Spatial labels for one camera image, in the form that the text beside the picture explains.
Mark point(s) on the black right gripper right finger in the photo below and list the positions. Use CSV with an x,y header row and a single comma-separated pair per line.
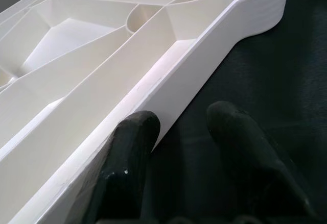
x,y
250,162

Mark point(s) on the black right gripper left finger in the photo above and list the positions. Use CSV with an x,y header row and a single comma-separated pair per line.
x,y
125,162

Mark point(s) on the white plastic children table top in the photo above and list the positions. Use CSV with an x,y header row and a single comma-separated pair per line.
x,y
102,68

